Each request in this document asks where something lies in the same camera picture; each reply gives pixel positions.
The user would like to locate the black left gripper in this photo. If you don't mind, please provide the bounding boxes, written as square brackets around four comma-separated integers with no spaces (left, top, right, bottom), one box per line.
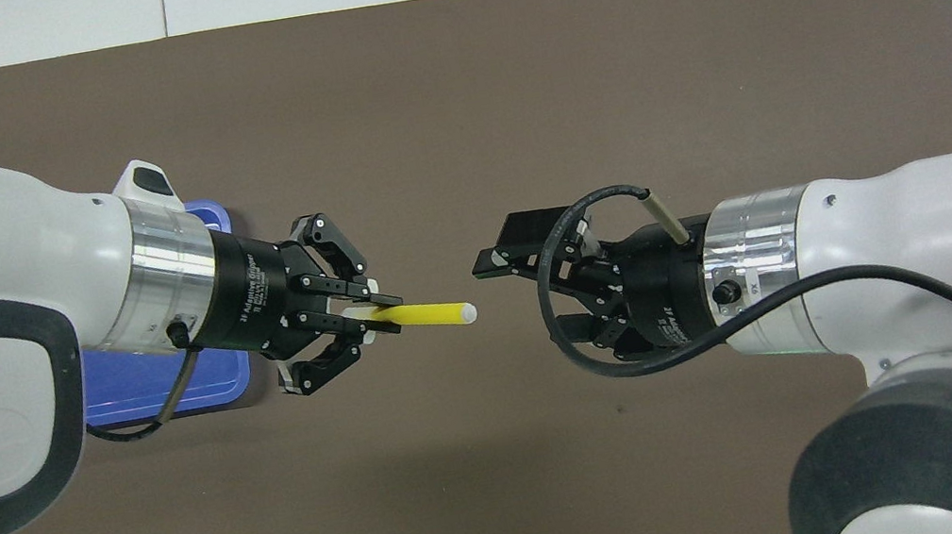
[189,202,415,411]

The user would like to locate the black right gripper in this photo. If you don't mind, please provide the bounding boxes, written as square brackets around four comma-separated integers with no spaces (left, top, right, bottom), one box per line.
[465,183,730,380]

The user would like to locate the yellow marker pen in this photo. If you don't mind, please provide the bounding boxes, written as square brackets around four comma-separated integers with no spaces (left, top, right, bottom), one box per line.
[344,287,480,345]

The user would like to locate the blue plastic tray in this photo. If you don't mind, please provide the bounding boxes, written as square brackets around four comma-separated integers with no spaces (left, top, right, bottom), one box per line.
[54,195,259,433]

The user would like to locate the brown table mat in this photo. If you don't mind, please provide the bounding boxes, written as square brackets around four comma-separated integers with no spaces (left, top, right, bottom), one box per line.
[0,0,952,534]

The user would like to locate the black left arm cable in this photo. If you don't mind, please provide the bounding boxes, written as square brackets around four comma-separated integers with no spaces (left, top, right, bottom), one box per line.
[72,317,211,448]

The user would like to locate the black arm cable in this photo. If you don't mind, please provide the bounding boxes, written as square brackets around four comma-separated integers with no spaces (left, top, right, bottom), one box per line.
[72,317,211,448]
[523,131,952,520]

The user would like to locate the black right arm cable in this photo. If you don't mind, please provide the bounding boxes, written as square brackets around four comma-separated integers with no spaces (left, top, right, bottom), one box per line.
[523,131,952,520]

